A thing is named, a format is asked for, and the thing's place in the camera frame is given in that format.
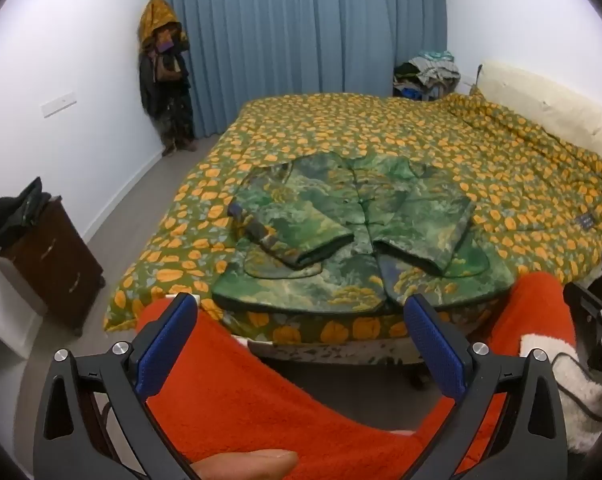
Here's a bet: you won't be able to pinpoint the person's left hand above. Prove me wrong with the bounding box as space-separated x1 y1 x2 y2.
188 449 300 480

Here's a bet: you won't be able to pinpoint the dark cloth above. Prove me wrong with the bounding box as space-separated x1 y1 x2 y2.
0 176 52 256

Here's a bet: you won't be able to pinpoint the blue curtain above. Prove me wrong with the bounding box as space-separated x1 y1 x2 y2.
151 0 449 138

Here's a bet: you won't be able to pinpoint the green landscape print padded jacket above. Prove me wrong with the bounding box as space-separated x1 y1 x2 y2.
212 152 514 316

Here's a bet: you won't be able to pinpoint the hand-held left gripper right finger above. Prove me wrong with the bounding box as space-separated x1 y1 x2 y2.
403 293 568 480

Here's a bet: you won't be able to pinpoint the dark clothes on coat rack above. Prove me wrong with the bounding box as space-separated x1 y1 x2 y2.
138 22 197 156

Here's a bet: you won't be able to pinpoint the brown handbag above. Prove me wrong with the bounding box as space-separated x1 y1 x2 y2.
153 52 183 83

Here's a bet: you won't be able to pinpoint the green quilt with orange flowers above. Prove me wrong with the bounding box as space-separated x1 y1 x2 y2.
104 91 602 346

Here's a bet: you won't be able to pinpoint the yellow patterned cloth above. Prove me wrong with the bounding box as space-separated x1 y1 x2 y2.
140 0 188 53

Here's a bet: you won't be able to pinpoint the dark wooden nightstand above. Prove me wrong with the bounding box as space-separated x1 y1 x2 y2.
1 195 106 336

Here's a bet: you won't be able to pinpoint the pile of clothes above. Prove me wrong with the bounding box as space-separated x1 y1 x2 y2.
393 50 462 101

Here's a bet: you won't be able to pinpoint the white wall switch panel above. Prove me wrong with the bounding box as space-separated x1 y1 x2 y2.
40 91 77 118

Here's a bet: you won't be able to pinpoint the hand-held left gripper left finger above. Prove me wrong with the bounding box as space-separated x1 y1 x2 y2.
32 291 200 480

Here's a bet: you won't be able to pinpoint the white fluffy sleeve cuff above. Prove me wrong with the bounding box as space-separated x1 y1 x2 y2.
518 332 602 453

